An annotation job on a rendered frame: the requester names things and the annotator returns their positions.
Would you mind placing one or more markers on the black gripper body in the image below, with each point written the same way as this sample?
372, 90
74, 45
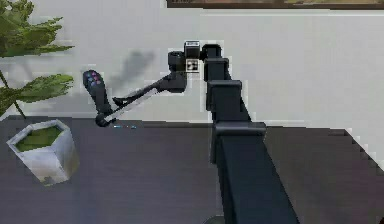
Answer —
176, 83

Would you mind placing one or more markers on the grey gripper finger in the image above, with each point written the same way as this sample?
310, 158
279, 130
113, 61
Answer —
140, 92
133, 105

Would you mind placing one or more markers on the black joystick with coloured buttons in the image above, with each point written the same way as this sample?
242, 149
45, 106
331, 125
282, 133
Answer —
97, 90

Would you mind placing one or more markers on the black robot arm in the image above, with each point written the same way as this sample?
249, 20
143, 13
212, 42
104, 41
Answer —
246, 166

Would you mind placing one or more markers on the dark brown chest of drawers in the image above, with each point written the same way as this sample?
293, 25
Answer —
150, 173

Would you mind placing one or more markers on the green house plant white pot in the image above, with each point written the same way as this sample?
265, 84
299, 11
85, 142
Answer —
43, 150

